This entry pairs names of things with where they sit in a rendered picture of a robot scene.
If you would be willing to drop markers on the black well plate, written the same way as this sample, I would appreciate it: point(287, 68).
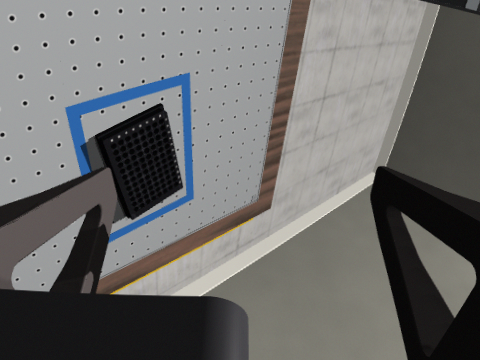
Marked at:
point(125, 148)

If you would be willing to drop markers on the blue tape outline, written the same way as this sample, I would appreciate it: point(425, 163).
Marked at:
point(73, 115)

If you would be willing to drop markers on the grey perforated metal base plate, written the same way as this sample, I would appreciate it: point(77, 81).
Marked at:
point(59, 53)

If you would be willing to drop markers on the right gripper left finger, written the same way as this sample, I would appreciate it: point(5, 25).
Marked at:
point(28, 223)

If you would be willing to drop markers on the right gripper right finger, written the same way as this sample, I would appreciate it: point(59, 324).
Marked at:
point(424, 317)

